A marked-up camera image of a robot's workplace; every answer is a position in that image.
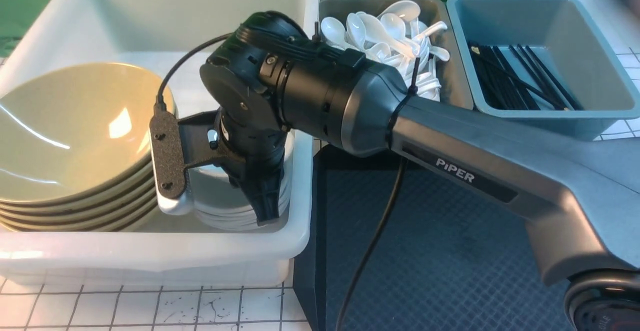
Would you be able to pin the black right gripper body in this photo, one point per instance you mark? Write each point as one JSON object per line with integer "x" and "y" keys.
{"x": 253, "y": 159}

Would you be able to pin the yellow-green noodle bowl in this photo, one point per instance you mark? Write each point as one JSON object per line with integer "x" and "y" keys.
{"x": 74, "y": 131}

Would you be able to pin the stack of white sauce dishes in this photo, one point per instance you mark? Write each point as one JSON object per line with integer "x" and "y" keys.
{"x": 220, "y": 206}

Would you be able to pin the stack of yellow-green bowls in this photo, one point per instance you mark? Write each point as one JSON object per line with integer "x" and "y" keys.
{"x": 122, "y": 207}

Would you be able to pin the large white plastic tub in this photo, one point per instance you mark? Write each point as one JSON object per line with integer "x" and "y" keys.
{"x": 169, "y": 250}

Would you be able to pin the pile of white spoons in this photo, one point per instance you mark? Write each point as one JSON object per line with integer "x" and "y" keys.
{"x": 395, "y": 37}

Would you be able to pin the grey-brown spoon bin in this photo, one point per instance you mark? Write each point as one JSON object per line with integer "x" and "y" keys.
{"x": 455, "y": 88}

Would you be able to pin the black plastic serving tray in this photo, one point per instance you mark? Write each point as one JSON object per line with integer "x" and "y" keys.
{"x": 448, "y": 260}

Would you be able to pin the black chopsticks in bin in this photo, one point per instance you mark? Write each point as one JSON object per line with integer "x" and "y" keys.
{"x": 515, "y": 78}

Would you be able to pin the blue-grey chopstick bin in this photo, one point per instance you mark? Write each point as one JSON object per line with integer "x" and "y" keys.
{"x": 563, "y": 36}

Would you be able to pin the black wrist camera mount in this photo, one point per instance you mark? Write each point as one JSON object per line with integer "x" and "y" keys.
{"x": 178, "y": 145}

